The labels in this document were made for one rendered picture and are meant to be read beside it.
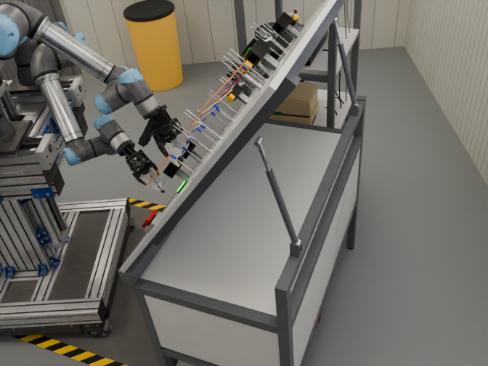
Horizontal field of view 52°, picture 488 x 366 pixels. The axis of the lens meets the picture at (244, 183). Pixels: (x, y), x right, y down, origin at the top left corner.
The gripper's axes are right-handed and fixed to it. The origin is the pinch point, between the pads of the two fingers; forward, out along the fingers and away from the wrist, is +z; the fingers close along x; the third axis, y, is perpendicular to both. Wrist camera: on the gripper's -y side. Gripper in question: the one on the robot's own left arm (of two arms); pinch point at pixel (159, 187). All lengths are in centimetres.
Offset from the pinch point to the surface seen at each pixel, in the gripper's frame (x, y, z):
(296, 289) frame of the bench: 13, 5, 61
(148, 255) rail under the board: -18.9, -7.4, 15.9
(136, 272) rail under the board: -25.9, -3.0, 18.7
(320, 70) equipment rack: 99, -33, -6
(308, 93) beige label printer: 99, -61, -8
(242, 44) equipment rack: 79, -34, -41
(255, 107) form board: 21, 80, 23
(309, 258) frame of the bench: 25, -2, 56
